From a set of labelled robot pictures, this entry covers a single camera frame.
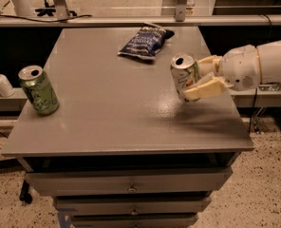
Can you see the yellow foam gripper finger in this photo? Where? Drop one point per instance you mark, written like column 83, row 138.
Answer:
column 209, row 64
column 212, row 88

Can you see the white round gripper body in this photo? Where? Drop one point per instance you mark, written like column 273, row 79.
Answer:
column 240, row 67

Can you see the white green 7up can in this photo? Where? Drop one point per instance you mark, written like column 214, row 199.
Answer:
column 185, row 72

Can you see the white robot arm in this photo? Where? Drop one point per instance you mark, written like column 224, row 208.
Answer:
column 269, row 56

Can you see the green soda can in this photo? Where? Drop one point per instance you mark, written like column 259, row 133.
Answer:
column 38, row 88

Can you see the blue chip bag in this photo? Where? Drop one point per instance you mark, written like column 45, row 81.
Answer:
column 148, row 41

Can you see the grey drawer cabinet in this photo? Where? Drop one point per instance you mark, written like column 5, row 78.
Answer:
column 118, row 114

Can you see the middle grey drawer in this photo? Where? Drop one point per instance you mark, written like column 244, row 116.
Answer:
column 131, row 205

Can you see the grey drawer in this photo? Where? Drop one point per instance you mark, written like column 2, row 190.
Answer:
column 131, row 205
column 138, row 221
column 129, row 181

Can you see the bottom grey drawer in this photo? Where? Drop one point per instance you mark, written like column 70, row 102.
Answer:
column 138, row 221

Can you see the top grey drawer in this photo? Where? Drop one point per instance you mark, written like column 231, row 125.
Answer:
column 129, row 181

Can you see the white pump bottle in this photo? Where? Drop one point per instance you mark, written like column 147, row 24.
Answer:
column 6, row 89

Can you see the black caster wheel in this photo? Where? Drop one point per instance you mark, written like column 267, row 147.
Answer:
column 25, row 196

